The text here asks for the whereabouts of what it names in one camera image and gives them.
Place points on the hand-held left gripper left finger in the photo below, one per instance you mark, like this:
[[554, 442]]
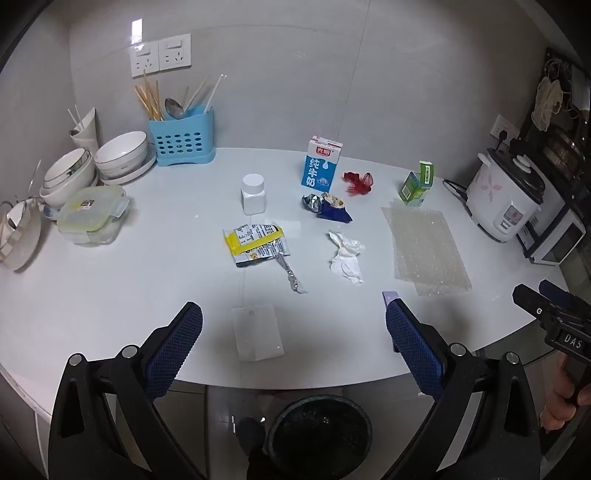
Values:
[[178, 350]]

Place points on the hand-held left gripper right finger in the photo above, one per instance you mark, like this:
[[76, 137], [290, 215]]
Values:
[[415, 350]]

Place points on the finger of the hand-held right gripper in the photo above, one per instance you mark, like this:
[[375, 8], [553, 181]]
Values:
[[561, 295], [533, 302]]

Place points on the white paper card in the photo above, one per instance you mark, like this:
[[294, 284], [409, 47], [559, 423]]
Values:
[[256, 332]]

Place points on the clear bubble wrap sheet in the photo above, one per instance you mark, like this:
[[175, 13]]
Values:
[[427, 249]]

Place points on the white tissue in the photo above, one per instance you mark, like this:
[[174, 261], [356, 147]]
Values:
[[347, 258]]

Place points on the dark mesh trash bin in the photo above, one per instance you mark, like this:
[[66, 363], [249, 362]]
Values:
[[318, 438]]

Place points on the yellow snack packet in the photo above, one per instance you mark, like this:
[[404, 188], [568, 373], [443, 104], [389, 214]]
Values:
[[251, 242]]

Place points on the silver wrapper strip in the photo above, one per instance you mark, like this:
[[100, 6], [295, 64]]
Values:
[[291, 274]]

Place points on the blue snack wrapper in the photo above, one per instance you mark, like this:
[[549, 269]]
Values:
[[334, 210]]

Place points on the green cardboard box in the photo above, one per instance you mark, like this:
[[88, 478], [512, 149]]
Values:
[[415, 187]]

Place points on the white pill bottle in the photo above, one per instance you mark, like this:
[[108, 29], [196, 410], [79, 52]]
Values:
[[253, 196]]

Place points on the red wrapper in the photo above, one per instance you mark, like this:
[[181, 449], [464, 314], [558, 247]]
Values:
[[356, 183]]

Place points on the silver foil wrapper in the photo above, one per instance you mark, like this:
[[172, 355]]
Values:
[[311, 203]]

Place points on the blue and white milk carton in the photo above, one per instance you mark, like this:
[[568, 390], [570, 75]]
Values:
[[321, 168]]

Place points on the person's right hand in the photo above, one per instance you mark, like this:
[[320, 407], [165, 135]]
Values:
[[561, 413]]

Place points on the white and black oven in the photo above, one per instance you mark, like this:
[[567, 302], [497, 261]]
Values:
[[554, 237]]

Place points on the white flowered rice cooker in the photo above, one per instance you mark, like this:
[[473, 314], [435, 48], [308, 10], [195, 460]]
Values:
[[501, 203]]

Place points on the glass container with green lid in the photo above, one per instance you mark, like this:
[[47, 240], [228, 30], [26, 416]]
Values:
[[90, 212]]

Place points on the dark metal rack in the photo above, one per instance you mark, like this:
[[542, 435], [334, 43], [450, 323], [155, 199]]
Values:
[[575, 115]]

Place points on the white plate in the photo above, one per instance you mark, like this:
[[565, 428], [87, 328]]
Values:
[[147, 167]]

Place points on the cream hanging cloth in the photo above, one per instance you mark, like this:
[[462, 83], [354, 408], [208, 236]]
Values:
[[547, 104]]

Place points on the large white bowl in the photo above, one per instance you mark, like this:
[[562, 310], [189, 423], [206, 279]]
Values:
[[121, 154]]

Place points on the stacked white bowls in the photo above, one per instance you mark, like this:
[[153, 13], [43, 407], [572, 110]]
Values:
[[69, 177]]

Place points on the blue perforated utensil holder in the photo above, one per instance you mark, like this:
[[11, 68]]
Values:
[[182, 141]]

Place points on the white cup with straws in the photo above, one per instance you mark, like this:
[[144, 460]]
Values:
[[87, 134]]

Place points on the metal spoon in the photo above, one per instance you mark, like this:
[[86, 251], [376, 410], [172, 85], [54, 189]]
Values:
[[174, 107]]

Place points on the bundle of wooden chopsticks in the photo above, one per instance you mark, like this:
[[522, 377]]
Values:
[[150, 99]]

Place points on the white chopstick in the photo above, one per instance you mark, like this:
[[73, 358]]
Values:
[[216, 91], [197, 94]]

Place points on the wall socket with black plug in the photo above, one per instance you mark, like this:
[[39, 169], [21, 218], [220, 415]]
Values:
[[503, 129]]

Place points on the white wall socket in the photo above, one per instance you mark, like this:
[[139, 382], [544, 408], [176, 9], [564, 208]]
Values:
[[145, 60], [175, 52]]

